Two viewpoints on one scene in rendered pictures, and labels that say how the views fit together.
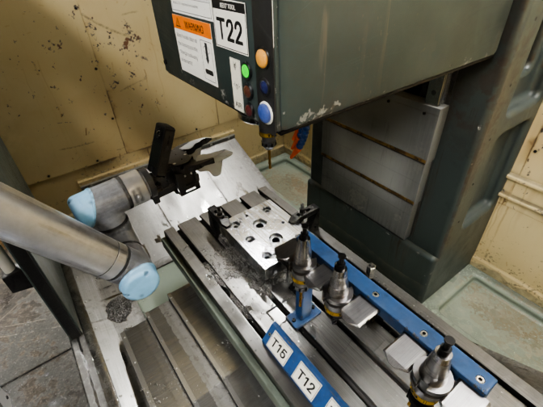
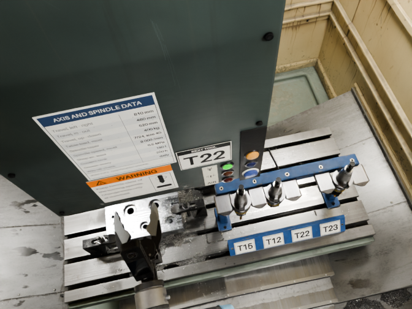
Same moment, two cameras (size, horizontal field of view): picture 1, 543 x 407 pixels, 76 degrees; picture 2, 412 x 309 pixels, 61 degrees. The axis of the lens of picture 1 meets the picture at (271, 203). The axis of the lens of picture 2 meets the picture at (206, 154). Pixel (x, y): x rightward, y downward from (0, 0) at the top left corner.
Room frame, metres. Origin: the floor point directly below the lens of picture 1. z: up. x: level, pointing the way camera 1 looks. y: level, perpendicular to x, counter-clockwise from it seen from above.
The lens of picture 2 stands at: (0.43, 0.31, 2.27)
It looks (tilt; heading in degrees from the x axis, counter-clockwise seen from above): 62 degrees down; 301
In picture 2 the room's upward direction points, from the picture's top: 9 degrees counter-clockwise
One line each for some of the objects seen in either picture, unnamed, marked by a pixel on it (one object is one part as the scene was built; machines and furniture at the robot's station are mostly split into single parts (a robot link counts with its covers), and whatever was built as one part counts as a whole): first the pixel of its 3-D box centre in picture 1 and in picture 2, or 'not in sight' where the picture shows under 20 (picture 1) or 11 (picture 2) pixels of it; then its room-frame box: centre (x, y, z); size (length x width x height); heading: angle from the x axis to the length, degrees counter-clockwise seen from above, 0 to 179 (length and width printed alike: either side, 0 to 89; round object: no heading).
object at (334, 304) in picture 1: (337, 294); (274, 194); (0.46, -0.13, 1.21); 0.06 x 0.06 x 0.03
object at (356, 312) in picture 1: (357, 312); (291, 190); (0.41, -0.16, 1.21); 0.07 x 0.05 x 0.01; 125
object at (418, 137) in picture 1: (368, 155); not in sight; (1.12, -0.37, 1.16); 0.48 x 0.05 x 0.51; 35
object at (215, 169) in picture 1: (216, 165); (155, 221); (0.72, 0.13, 1.39); 0.09 x 0.03 x 0.06; 105
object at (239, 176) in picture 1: (196, 204); (19, 259); (1.41, 0.38, 0.75); 0.89 x 0.67 x 0.26; 125
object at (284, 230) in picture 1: (267, 235); (143, 209); (0.92, 0.02, 0.97); 0.29 x 0.23 x 0.05; 35
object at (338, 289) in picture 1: (338, 279); (276, 188); (0.46, -0.13, 1.26); 0.04 x 0.04 x 0.07
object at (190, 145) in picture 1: (197, 152); (122, 230); (0.79, 0.18, 1.39); 0.09 x 0.03 x 0.06; 151
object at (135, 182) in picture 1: (136, 188); (152, 297); (0.64, 0.30, 1.38); 0.08 x 0.05 x 0.08; 38
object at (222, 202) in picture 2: (288, 250); (224, 205); (0.60, -0.04, 1.21); 0.07 x 0.05 x 0.01; 125
